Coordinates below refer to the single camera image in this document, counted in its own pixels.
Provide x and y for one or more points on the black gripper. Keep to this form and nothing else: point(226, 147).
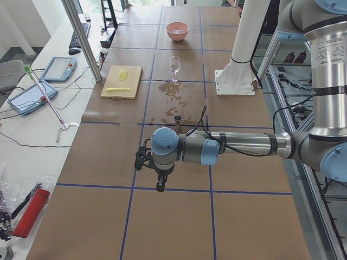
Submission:
point(162, 173)

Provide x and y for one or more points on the steel cocktail jigger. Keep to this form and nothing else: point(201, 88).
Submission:
point(178, 119)

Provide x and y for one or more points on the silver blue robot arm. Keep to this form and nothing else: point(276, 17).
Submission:
point(323, 147)

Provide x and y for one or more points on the clear wine glass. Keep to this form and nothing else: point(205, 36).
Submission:
point(174, 65)

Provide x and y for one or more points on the pink bowl of ice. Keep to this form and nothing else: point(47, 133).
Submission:
point(177, 31)

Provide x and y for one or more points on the yellow plastic knife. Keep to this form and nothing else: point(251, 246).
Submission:
point(118, 89)

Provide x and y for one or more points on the bamboo cutting board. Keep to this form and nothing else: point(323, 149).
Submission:
point(131, 81)

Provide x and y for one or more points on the pink reacher grabber stick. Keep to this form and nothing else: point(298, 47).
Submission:
point(65, 125)

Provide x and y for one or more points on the blue teach pendant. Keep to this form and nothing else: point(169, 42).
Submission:
point(59, 69)
point(32, 98)

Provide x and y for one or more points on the red thermos bottle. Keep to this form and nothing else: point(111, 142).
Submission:
point(31, 214)

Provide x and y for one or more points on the black computer mouse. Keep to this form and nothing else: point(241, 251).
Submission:
point(74, 51)

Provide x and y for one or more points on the aluminium frame post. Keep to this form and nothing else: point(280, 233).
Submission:
point(73, 16)

